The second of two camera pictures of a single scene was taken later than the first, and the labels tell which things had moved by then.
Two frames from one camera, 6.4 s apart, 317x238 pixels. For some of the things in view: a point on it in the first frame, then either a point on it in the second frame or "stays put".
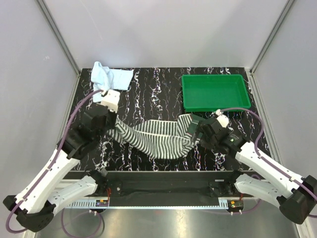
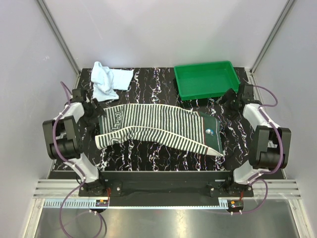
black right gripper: (202, 140) → (230, 95)
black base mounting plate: (161, 188) stays put
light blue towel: (104, 79) stays put
